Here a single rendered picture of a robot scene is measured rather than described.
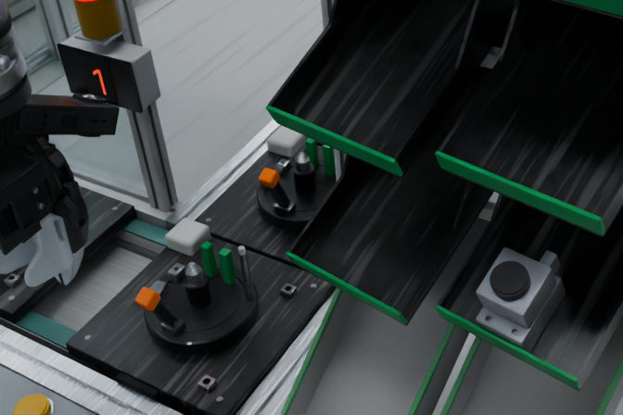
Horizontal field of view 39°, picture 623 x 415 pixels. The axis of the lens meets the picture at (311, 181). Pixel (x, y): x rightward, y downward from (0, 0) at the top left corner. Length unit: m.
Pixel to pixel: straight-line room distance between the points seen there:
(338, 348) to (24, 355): 0.41
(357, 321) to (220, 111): 0.82
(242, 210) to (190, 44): 0.73
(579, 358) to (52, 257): 0.44
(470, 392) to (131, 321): 0.44
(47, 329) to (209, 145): 0.54
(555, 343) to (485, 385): 0.16
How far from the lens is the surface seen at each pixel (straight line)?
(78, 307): 1.25
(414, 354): 0.91
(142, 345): 1.10
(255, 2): 2.06
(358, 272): 0.81
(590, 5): 0.54
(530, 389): 0.88
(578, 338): 0.75
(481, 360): 0.89
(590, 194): 0.64
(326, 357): 0.95
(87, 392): 1.09
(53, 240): 0.77
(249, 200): 1.27
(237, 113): 1.66
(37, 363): 1.15
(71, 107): 0.74
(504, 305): 0.71
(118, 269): 1.29
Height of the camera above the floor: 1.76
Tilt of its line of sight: 38 degrees down
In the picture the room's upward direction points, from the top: 6 degrees counter-clockwise
